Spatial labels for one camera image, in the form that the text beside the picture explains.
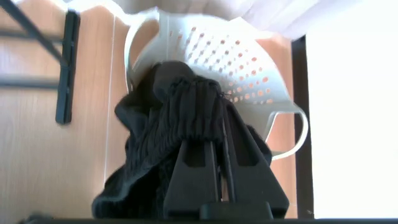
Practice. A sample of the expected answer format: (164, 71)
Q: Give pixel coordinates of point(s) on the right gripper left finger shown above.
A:
(186, 189)

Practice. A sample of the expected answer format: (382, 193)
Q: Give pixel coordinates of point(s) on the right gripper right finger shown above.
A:
(258, 189)

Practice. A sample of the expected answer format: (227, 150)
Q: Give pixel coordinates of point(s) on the white laundry basket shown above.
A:
(202, 40)

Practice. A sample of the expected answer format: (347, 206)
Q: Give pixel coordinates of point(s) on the black clothes rack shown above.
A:
(66, 77)

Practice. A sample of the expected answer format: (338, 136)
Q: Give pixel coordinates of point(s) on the beige curtain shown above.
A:
(280, 15)

